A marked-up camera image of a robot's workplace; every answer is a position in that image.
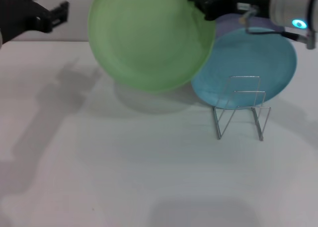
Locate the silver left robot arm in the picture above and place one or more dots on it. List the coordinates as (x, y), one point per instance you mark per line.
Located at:
(0, 39)

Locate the purple plastic plate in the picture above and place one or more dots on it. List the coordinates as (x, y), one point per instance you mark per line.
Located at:
(228, 23)

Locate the light blue plastic plate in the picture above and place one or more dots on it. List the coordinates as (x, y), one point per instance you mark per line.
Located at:
(253, 58)

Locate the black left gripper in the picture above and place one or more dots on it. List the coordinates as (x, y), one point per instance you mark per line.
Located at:
(20, 13)

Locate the green plastic plate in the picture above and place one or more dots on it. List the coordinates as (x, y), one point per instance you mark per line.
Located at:
(149, 38)

